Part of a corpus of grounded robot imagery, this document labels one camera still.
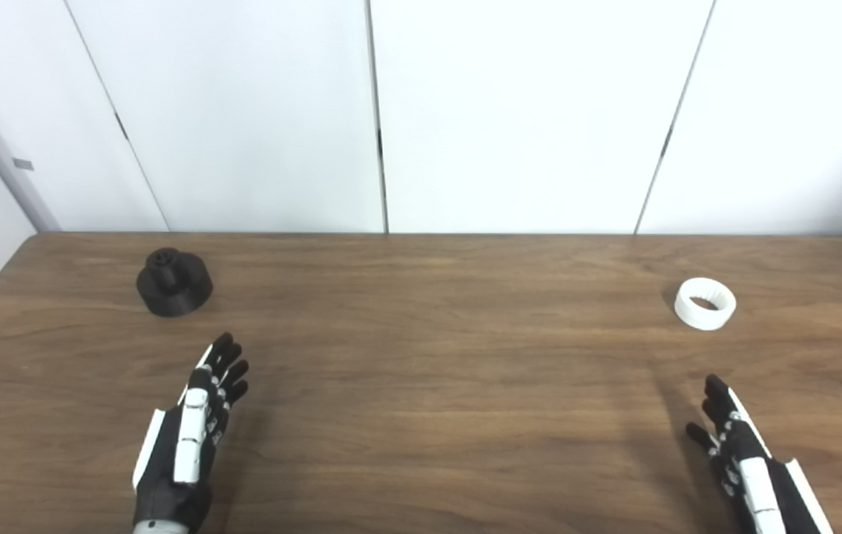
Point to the black and white right hand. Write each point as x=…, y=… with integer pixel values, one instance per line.
x=758, y=482

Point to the black and white left hand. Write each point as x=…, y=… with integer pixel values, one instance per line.
x=191, y=437

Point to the round black stepped part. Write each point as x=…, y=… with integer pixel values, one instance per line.
x=174, y=291

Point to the small grey post tag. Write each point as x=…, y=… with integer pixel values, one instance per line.
x=23, y=165

